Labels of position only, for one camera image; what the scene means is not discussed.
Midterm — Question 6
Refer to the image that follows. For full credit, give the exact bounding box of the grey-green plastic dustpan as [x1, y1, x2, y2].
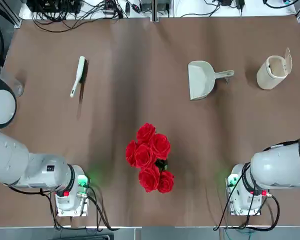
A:
[187, 60, 235, 102]

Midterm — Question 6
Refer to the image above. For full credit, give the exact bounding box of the beige hand brush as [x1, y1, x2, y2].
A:
[69, 55, 89, 99]

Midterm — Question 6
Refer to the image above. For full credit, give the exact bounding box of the small beige lidded bin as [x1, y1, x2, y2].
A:
[255, 47, 294, 91]

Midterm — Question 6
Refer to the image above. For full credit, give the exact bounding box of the red rose bouquet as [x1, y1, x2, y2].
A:
[125, 122, 176, 194]

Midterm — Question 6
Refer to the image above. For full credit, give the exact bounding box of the grey ridged electronics box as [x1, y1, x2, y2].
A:
[139, 0, 171, 13]

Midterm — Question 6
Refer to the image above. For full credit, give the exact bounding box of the black usb hub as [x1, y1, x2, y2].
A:
[102, 0, 118, 15]

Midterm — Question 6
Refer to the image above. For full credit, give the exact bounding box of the flat black electronics box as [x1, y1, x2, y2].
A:
[26, 0, 82, 14]

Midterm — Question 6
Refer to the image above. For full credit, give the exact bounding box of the black right base cable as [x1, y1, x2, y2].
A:
[213, 179, 241, 231]

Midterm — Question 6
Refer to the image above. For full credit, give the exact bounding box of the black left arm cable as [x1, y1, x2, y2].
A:
[3, 184, 66, 201]

